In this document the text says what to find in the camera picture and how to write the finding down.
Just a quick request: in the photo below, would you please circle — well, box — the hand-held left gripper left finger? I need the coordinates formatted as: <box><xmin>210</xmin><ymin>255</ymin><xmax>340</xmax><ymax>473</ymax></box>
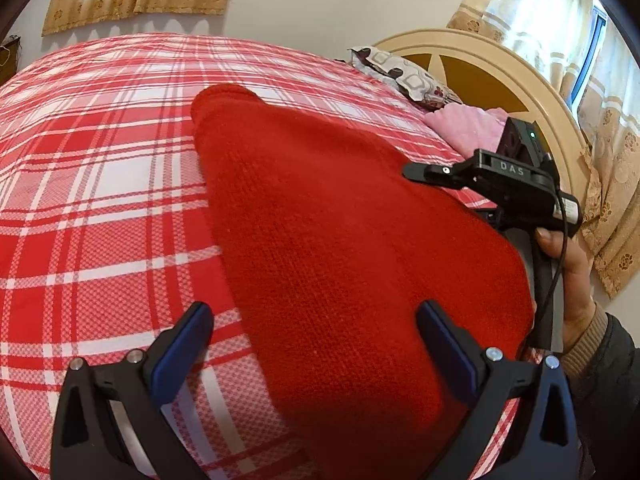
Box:
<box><xmin>50</xmin><ymin>301</ymin><xmax>216</xmax><ymax>480</ymax></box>

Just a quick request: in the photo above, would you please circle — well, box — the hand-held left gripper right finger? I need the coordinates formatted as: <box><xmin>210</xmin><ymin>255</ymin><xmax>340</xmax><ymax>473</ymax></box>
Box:
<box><xmin>415</xmin><ymin>300</ymin><xmax>581</xmax><ymax>480</ymax></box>

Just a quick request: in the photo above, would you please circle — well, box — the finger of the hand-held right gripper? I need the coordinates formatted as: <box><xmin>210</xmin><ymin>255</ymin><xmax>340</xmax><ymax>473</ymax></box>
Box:
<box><xmin>402</xmin><ymin>159</ymin><xmax>482</xmax><ymax>192</ymax></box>

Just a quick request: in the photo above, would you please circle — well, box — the red embroidered knit sweater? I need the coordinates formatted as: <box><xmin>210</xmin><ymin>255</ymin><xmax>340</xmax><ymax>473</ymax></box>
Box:
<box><xmin>191</xmin><ymin>83</ymin><xmax>537</xmax><ymax>480</ymax></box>

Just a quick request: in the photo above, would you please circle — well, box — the person's right forearm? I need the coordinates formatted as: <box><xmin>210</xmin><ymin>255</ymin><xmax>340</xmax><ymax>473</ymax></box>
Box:
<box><xmin>559</xmin><ymin>302</ymin><xmax>640</xmax><ymax>480</ymax></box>

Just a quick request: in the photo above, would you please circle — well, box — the person's right hand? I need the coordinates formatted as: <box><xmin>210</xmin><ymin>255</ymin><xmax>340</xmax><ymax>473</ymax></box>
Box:
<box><xmin>531</xmin><ymin>226</ymin><xmax>597</xmax><ymax>356</ymax></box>

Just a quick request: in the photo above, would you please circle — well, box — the pink folded cloth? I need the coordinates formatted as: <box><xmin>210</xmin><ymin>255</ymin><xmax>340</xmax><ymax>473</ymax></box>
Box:
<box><xmin>424</xmin><ymin>103</ymin><xmax>511</xmax><ymax>166</ymax></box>

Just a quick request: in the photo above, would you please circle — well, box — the beige patterned long curtain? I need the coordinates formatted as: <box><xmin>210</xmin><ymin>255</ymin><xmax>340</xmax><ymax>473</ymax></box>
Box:
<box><xmin>446</xmin><ymin>0</ymin><xmax>640</xmax><ymax>301</ymax></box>

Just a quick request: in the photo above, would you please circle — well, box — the white brown patterned pillow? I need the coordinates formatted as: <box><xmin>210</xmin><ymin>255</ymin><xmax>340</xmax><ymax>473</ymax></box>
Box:
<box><xmin>348</xmin><ymin>46</ymin><xmax>463</xmax><ymax>113</ymax></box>

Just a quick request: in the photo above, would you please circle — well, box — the cream round wooden headboard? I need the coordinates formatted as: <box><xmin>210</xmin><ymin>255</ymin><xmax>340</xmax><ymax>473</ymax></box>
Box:
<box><xmin>372</xmin><ymin>28</ymin><xmax>591</xmax><ymax>221</ymax></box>

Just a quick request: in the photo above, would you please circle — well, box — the red white plaid bed blanket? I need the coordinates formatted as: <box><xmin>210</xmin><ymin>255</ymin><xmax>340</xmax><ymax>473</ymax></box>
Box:
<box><xmin>0</xmin><ymin>34</ymin><xmax>546</xmax><ymax>480</ymax></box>

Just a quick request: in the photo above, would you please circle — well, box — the brown wooden desk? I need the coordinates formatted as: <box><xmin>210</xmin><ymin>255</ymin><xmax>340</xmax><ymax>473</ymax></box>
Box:
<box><xmin>0</xmin><ymin>35</ymin><xmax>22</xmax><ymax>83</ymax></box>

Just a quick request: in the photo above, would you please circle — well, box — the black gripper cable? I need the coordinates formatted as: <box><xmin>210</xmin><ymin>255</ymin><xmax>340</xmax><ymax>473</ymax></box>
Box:
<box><xmin>529</xmin><ymin>187</ymin><xmax>572</xmax><ymax>348</ymax></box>

